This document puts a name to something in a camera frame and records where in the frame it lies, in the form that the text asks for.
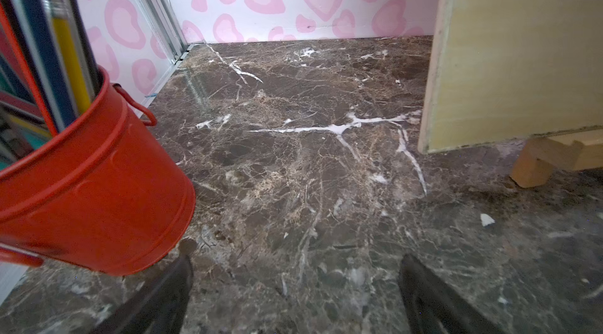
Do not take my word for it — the wooden easel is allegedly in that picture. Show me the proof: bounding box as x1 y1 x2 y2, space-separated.
510 129 602 188

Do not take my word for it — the coloured pencils bundle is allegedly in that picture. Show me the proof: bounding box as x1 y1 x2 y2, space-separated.
1 0 104 168

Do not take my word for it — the plywood board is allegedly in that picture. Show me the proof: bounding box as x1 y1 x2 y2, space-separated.
419 0 602 153

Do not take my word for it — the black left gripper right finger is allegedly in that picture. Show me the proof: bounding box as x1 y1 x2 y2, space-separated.
398 254 502 333

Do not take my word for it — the red metal bucket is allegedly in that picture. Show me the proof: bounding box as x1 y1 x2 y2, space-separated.
1 81 196 276

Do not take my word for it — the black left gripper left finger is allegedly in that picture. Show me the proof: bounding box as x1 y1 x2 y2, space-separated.
91 255 193 333

